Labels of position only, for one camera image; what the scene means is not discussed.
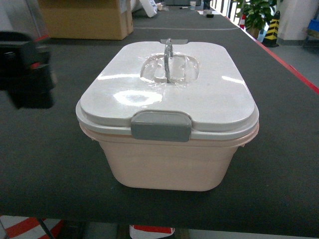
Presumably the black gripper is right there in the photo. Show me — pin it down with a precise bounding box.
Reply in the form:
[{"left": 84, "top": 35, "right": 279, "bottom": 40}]
[{"left": 0, "top": 31, "right": 56, "bottom": 109}]

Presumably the white box lid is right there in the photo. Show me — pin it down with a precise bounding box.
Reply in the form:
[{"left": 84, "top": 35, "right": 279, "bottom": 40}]
[{"left": 76, "top": 41, "right": 259, "bottom": 140}]

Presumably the pink plastic box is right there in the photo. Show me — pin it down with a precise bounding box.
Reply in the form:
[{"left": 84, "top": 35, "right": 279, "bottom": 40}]
[{"left": 80, "top": 125, "right": 259, "bottom": 192}]

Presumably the cardboard box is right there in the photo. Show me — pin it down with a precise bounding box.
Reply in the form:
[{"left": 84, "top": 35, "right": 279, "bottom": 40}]
[{"left": 38, "top": 0, "right": 134, "bottom": 40}]

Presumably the black table mat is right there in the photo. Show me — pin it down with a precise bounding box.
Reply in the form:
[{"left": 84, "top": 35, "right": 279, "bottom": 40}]
[{"left": 0, "top": 6, "right": 319, "bottom": 238}]

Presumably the red white traffic cone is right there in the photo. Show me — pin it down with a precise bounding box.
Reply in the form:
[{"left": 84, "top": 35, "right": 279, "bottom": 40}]
[{"left": 239, "top": 14, "right": 247, "bottom": 30}]

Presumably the green potted plant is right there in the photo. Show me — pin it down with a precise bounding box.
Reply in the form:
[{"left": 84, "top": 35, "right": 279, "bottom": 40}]
[{"left": 236, "top": 0, "right": 277, "bottom": 39}]

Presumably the yellow black striped bollard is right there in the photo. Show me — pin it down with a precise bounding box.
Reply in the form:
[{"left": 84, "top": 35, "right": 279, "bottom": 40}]
[{"left": 262, "top": 10, "right": 281, "bottom": 47}]

